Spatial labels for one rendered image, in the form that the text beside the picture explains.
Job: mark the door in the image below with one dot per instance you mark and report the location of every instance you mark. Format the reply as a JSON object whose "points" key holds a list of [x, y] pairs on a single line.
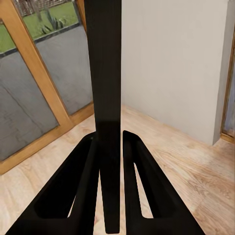
{"points": [[45, 77]]}

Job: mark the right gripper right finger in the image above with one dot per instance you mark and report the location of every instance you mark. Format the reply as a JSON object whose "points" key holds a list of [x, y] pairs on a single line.
{"points": [[170, 214]]}

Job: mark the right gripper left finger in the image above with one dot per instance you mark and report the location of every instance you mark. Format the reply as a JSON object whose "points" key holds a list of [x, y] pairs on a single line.
{"points": [[66, 203]]}

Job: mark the poster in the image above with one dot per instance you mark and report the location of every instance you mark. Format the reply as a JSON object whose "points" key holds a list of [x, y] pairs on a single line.
{"points": [[103, 24]]}

